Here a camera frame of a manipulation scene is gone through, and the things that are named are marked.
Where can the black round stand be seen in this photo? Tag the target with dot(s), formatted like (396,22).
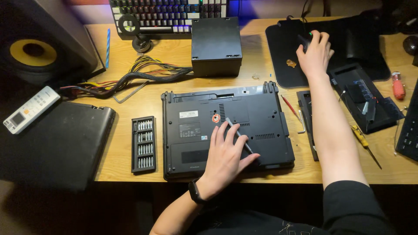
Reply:
(138,37)

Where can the red thin screwdriver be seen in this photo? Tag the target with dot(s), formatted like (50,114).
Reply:
(289,106)

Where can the silver hex key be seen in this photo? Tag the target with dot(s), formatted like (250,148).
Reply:
(302,124)

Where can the black laptop part with board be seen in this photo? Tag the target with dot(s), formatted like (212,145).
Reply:
(365,98)

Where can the white remote control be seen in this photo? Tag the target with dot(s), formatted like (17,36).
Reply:
(31,109)

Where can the person's right fingers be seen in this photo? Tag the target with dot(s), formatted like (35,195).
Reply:
(321,40)

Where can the person's black clothing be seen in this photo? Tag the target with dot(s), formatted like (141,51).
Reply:
(326,215)

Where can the person's right hand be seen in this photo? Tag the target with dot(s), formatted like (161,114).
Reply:
(314,54)

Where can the black power supply unit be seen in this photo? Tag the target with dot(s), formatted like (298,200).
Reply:
(216,45)

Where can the backlit mechanical keyboard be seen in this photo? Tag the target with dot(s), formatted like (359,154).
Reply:
(163,14)

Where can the black closed laptop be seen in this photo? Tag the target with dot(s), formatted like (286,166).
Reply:
(62,143)

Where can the person's left hand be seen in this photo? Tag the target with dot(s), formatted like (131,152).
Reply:
(222,163)

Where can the black speaker with yellow cone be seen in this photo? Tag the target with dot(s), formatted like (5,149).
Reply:
(36,42)

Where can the black laptop base upside down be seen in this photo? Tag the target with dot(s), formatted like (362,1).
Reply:
(196,143)

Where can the black computer mouse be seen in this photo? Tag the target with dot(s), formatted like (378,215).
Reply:
(305,40)

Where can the black mouse pad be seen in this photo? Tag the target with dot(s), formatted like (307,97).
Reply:
(284,55)

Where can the amber small piece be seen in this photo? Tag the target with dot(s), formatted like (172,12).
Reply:
(291,63)

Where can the black smart band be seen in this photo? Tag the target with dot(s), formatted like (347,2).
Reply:
(195,192)

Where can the blue drill bit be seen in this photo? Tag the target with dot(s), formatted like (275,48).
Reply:
(107,47)

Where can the black screwdriver bit set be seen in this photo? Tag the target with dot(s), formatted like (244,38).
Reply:
(143,144)

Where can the black laptop cover panel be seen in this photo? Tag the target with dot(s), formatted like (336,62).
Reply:
(307,124)

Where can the black round object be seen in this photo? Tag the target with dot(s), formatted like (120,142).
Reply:
(410,45)

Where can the grey precision screwdriver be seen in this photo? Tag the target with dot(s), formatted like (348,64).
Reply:
(238,134)

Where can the black keyboard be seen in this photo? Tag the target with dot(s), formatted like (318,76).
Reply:
(410,130)

